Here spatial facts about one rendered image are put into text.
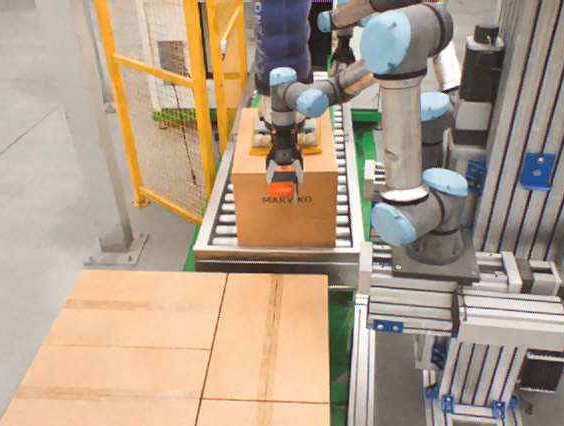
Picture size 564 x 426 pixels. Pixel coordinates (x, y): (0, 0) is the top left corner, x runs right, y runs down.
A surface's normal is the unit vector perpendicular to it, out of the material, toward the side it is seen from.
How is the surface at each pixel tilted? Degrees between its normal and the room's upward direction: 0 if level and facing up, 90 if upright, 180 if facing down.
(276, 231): 90
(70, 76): 90
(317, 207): 90
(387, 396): 0
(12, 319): 0
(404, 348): 0
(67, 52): 90
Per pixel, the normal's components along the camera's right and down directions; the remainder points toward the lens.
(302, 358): -0.03, -0.82
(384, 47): -0.80, 0.24
